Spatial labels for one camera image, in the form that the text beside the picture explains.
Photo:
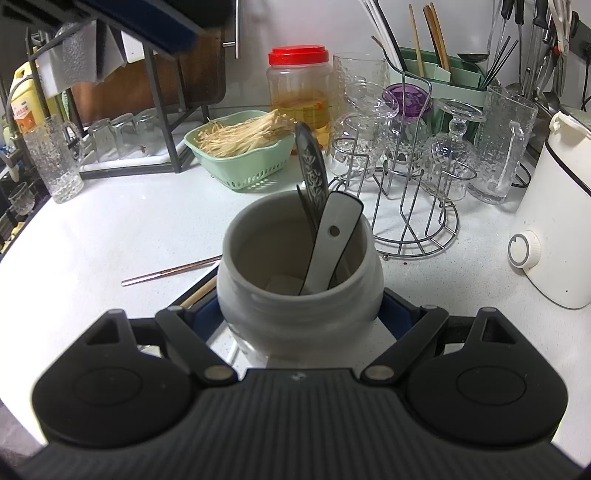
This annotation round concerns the purple tinted glass cup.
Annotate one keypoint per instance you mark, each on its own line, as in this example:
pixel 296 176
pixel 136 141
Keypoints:
pixel 406 99

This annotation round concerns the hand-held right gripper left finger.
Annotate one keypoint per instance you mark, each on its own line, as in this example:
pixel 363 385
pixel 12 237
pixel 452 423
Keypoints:
pixel 203 318

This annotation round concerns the clear glass tumbler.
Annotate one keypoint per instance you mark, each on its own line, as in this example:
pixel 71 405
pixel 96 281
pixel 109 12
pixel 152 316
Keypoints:
pixel 360 69

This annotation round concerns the cut glass goblet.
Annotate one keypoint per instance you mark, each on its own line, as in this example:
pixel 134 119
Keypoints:
pixel 450 152

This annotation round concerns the yellow oil bottle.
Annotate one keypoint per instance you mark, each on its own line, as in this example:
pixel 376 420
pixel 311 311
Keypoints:
pixel 27 106

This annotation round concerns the green plastic basket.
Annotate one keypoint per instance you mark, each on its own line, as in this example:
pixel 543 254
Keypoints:
pixel 240 170

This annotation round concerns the white ceramic soup spoon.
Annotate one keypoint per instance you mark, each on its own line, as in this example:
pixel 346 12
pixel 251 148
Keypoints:
pixel 330 240

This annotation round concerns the clear stemmed glass cup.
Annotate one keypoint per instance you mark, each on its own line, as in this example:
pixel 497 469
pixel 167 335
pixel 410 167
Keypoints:
pixel 355 138

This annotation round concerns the embossed metal spoon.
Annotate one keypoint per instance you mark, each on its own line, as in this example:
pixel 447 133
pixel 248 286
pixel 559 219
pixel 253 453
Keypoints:
pixel 311 161

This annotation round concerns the small textured glass mug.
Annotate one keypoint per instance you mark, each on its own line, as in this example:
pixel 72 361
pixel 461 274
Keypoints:
pixel 53 161

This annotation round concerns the white ceramic mug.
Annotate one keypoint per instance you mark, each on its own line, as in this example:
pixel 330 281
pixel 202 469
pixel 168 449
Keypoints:
pixel 295 323

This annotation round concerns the steel cleaver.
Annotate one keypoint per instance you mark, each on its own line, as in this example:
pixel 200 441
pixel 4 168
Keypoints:
pixel 134 48

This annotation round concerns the white drip tray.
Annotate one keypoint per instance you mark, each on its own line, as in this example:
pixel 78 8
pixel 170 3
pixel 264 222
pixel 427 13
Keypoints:
pixel 138 160

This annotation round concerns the plastic jar red lid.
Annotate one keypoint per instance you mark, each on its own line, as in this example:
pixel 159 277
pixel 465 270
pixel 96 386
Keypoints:
pixel 295 87

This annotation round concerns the wooden cutting board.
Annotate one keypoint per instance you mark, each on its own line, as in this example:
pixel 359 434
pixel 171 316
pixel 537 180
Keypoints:
pixel 194 78

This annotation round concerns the bundle of white black chopsticks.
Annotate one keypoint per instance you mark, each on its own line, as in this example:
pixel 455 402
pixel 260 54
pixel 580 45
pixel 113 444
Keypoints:
pixel 383 32

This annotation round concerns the small clear drinking glass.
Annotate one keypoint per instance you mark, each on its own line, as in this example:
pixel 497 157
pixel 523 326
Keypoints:
pixel 147 129
pixel 124 136
pixel 101 141

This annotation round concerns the bundle of bamboo chopsticks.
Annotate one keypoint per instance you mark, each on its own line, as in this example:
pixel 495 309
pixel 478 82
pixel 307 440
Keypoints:
pixel 436 37

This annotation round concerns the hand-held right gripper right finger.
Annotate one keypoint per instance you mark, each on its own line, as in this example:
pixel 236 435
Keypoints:
pixel 397 314

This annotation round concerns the bundle of thin dark chopsticks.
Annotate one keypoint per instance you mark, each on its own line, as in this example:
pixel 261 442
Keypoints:
pixel 501 60

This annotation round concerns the row of hanging steel utensils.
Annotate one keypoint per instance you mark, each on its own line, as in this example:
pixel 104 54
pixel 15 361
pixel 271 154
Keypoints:
pixel 539 14

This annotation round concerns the black wall socket strip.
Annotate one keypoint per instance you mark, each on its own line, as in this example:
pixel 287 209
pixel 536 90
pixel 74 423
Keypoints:
pixel 582 41

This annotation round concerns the dark metal dish rack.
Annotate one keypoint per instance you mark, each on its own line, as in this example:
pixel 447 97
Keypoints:
pixel 171 157

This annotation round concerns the steel ladle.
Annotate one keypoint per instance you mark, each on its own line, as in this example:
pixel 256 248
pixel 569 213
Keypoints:
pixel 473 57

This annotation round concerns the white electric cooker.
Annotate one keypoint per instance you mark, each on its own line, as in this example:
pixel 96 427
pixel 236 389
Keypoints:
pixel 563 230

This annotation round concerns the tall textured glass mug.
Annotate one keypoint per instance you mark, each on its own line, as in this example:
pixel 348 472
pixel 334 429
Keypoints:
pixel 496 138

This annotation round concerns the pot lid white knob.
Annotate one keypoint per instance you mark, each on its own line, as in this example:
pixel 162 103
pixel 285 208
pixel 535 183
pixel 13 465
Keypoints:
pixel 577 115

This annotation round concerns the green utensil holder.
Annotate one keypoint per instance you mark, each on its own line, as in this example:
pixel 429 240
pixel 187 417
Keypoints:
pixel 461 76

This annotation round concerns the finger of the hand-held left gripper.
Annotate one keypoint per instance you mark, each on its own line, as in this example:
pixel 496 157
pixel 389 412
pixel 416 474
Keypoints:
pixel 152 23

